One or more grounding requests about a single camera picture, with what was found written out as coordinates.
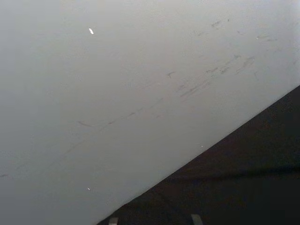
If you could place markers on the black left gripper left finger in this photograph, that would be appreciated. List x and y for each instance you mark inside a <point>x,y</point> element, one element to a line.
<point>113,221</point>

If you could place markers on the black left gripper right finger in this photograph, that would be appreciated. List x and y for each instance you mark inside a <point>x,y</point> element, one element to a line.
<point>196,219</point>

